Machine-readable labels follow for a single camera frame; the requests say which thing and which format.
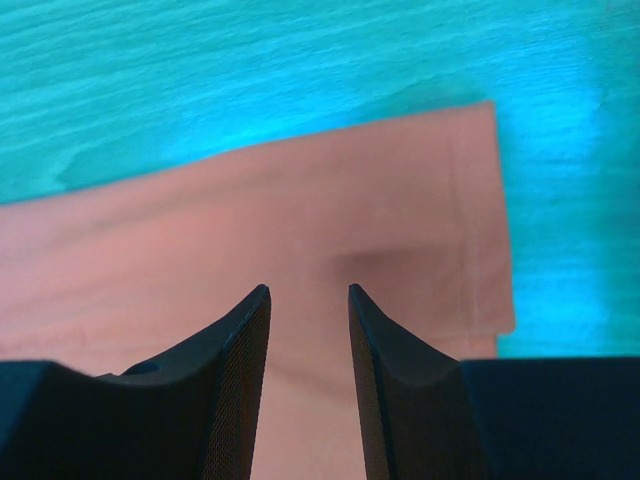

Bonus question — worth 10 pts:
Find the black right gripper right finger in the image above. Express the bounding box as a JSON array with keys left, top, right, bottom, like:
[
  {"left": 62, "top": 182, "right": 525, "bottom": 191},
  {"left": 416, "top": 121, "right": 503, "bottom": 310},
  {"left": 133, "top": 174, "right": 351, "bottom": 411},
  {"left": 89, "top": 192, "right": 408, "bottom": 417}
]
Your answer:
[{"left": 349, "top": 285, "right": 639, "bottom": 479}]

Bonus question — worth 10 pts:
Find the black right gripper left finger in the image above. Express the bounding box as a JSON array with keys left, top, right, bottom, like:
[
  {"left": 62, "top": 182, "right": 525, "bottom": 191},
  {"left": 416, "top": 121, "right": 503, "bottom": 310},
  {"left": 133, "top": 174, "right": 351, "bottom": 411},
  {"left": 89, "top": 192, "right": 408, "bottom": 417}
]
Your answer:
[{"left": 1, "top": 285, "right": 271, "bottom": 479}]

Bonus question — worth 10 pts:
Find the orange t shirt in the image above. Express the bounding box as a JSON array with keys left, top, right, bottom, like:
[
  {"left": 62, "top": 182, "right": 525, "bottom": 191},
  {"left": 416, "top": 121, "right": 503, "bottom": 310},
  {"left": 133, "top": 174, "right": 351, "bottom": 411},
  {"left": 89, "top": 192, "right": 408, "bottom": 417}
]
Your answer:
[{"left": 1, "top": 102, "right": 514, "bottom": 479}]

